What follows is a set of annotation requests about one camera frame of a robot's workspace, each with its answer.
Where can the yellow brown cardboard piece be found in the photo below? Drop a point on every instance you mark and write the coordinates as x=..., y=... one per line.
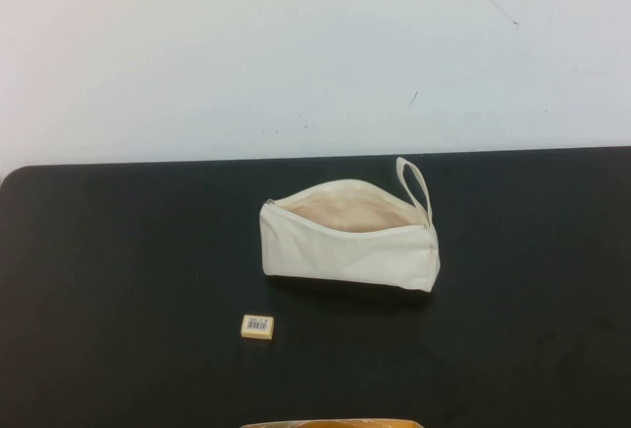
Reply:
x=325, y=420

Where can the small yellow eraser with barcode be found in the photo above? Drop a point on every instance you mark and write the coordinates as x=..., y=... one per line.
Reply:
x=257, y=327

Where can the cream fabric pencil case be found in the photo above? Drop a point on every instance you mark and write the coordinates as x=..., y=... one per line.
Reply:
x=345, y=258

